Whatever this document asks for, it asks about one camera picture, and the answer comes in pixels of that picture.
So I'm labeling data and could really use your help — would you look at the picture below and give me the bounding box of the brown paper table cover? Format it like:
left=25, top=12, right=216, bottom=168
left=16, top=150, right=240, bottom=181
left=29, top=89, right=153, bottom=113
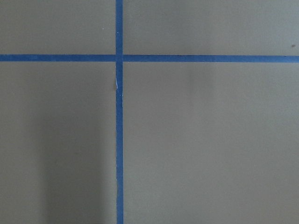
left=0, top=0, right=299, bottom=224

